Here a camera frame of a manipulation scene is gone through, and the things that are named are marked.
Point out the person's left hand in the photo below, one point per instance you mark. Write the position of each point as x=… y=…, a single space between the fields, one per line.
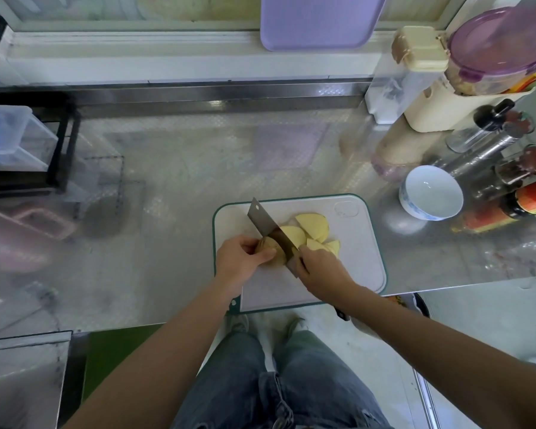
x=239 y=263

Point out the person's right hand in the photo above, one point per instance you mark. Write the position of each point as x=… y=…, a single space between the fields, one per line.
x=322 y=274

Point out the brown potato piece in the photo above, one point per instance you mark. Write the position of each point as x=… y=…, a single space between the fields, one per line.
x=272 y=254

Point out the pile of yellow potato slices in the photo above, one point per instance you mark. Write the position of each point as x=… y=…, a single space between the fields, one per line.
x=311 y=228

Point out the steel cleaver knife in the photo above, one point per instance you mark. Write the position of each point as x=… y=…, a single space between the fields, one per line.
x=264 y=220

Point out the white bowl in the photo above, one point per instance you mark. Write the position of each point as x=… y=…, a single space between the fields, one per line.
x=431 y=193

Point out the person's right forearm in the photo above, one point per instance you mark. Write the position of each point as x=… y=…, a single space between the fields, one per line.
x=447 y=362

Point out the person's left forearm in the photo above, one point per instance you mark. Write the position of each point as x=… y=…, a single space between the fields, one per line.
x=156 y=366

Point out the person's white left shoe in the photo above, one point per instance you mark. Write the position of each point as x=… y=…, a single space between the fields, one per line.
x=239 y=324

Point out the metal bowl with scraps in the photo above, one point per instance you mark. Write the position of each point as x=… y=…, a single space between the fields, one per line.
x=406 y=304

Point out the person's blue jeans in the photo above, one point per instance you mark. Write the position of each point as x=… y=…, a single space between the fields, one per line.
x=250 y=388

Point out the white cutting board green rim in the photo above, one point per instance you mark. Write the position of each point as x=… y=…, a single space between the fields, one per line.
x=357 y=254

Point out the green mat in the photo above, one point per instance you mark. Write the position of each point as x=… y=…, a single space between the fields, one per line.
x=116 y=357

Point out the cream plastic canister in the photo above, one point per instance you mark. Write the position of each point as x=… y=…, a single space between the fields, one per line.
x=438 y=111

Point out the steel shaker brown cap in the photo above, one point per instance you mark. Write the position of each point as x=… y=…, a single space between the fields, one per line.
x=482 y=154

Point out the black metal rack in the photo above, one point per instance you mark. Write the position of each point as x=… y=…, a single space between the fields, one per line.
x=67 y=147

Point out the clear container cream lid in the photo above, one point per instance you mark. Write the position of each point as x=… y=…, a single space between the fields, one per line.
x=398 y=80

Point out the glass bottle black cap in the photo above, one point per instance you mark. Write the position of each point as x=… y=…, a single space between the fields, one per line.
x=482 y=120

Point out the sauce bottle red label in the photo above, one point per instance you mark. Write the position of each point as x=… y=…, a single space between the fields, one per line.
x=534 y=196

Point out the glass jar red lid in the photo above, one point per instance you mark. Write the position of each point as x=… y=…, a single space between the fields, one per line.
x=527 y=165

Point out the steel bin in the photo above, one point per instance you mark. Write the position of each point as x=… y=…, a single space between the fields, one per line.
x=22 y=379

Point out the purple plastic cutting board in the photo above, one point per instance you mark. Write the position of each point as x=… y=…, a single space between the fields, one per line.
x=322 y=20

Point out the clear plastic storage box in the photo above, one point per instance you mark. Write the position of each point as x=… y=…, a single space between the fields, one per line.
x=13 y=138

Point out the purple lid food container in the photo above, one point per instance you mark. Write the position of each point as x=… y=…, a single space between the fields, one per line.
x=500 y=49

